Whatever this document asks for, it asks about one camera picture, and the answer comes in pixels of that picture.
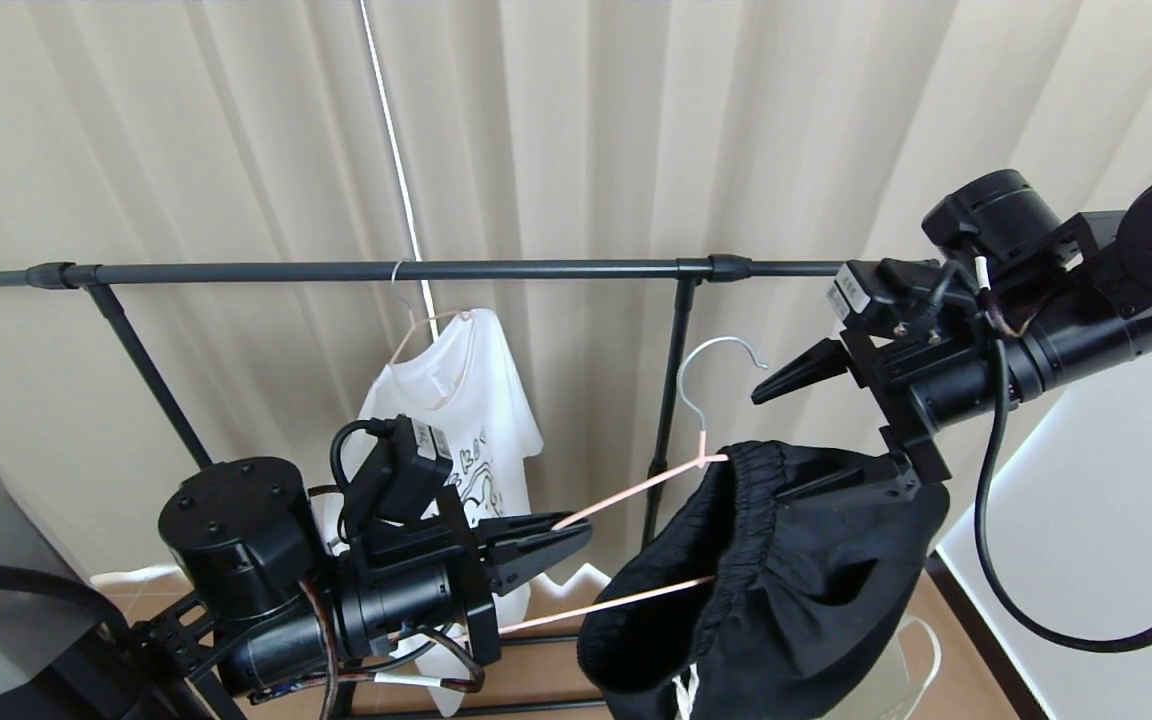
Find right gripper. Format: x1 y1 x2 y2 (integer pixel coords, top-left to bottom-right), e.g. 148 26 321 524
750 288 1152 502

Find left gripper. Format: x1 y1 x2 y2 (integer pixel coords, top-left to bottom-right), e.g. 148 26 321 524
231 487 595 698

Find pink clothes hanger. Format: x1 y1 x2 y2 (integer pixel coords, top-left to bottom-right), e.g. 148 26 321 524
386 260 477 369
451 336 770 643

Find white printed t-shirt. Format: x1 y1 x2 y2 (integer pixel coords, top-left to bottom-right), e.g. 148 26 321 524
321 307 546 717

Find black shorts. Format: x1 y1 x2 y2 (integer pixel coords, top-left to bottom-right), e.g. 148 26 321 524
576 440 953 720

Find white laundry basket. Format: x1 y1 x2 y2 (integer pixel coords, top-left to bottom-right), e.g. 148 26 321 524
816 614 943 720

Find black clothes rack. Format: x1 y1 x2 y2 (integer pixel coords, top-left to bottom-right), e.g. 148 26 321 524
0 255 847 720

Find beige curtain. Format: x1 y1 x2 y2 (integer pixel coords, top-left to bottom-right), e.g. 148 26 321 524
0 0 1152 601

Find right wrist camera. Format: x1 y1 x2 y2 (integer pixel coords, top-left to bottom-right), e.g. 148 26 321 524
825 257 979 348

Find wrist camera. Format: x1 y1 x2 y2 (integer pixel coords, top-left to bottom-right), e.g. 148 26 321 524
329 413 459 547
825 257 979 348

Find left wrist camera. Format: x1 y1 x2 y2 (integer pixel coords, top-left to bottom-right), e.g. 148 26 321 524
329 413 459 547

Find black cable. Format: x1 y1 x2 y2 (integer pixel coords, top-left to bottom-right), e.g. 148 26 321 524
972 205 1152 655
329 417 399 501

